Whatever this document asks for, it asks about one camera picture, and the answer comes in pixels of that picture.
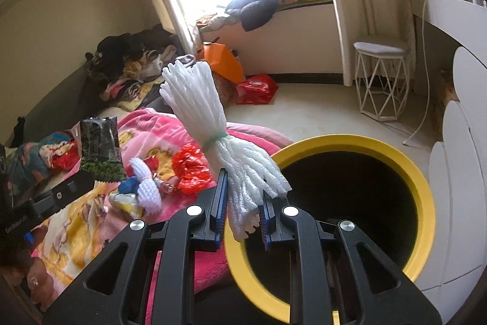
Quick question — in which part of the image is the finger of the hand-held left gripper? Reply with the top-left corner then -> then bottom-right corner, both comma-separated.
28,171 -> 96,221

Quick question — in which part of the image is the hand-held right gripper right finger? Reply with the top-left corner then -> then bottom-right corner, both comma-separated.
259,193 -> 444,325

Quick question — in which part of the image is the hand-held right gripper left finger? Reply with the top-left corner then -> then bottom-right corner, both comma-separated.
42,169 -> 229,325

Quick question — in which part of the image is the green pea snack packet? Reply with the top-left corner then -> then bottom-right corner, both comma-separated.
78,115 -> 128,183

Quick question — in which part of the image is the white foam net bundle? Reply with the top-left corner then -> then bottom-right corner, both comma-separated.
159,60 -> 292,244

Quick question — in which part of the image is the yellow round bin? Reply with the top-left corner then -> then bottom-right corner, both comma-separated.
224,134 -> 436,314

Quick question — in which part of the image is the flat red wrapper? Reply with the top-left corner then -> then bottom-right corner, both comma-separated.
49,146 -> 82,171

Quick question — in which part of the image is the red crumpled plastic wrapper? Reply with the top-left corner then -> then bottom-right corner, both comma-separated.
172,144 -> 212,195

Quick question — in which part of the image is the colourful printed cloth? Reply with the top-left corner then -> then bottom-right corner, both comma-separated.
8,131 -> 79,189

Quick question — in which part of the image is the small white foam net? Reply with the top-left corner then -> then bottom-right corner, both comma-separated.
129,157 -> 165,216

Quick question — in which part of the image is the black cloth strip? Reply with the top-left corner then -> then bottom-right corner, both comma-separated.
13,115 -> 27,147

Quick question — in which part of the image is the pink printed blanket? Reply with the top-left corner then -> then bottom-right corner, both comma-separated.
8,108 -> 295,310

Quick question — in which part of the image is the floral fabric bag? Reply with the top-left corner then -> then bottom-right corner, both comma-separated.
213,72 -> 238,108

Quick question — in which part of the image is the red plastic bag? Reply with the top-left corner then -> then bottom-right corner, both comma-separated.
236,74 -> 279,105

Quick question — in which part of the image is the patterned clothes pile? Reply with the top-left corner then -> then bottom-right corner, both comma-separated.
100,51 -> 179,108

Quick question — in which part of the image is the orange plastic bag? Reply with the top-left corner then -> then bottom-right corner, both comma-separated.
200,42 -> 246,84

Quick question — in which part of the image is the grey cloth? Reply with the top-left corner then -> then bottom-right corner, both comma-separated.
173,54 -> 198,69

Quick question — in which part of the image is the black clothes pile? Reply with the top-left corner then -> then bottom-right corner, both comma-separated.
84,24 -> 179,82

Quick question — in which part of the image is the mixed clothes heap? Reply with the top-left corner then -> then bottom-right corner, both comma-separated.
196,11 -> 248,42

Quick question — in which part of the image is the dark jacket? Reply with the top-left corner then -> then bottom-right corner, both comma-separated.
224,0 -> 282,32

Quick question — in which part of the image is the white scalloped cabinet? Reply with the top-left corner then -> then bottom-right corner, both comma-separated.
419,45 -> 487,291

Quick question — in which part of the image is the white desk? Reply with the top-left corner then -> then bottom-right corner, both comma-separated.
409,0 -> 487,44

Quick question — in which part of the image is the white wire stool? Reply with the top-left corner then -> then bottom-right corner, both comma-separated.
353,40 -> 412,122

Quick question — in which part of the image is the white cable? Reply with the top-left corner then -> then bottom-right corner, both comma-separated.
403,0 -> 432,147

